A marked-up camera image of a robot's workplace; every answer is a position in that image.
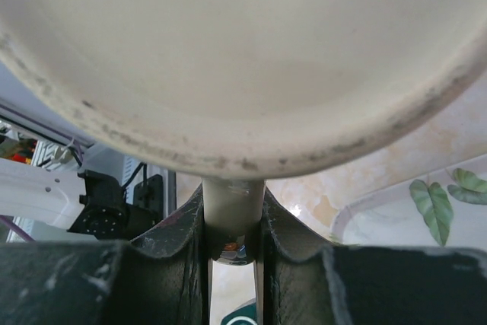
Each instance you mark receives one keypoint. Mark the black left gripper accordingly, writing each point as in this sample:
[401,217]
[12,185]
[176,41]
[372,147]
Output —
[114,211]

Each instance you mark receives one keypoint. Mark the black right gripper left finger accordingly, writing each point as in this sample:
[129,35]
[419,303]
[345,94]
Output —
[158,278]

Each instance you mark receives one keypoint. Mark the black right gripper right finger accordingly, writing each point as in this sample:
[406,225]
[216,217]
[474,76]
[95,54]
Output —
[306,279]

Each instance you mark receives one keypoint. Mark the dark green mug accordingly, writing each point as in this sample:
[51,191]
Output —
[244,315]

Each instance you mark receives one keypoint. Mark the cream floral mug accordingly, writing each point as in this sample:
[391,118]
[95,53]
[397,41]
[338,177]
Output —
[242,91]

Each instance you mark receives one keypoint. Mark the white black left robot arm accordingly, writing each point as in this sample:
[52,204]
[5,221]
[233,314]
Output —
[49,196]

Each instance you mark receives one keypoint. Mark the floral white serving tray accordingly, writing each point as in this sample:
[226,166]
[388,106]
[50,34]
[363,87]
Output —
[445,208]

